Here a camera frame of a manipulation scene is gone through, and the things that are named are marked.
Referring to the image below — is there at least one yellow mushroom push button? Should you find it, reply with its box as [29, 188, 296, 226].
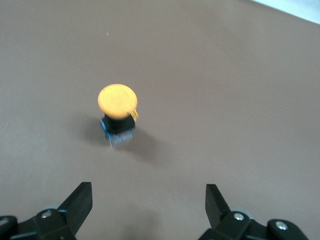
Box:
[97, 84, 139, 148]

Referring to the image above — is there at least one brown table mat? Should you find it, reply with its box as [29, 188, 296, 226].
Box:
[0, 0, 320, 240]

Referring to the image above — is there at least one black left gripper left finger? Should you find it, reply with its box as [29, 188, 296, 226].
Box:
[0, 181, 93, 240]

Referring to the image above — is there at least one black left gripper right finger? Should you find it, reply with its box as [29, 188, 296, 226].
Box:
[199, 183, 310, 240]

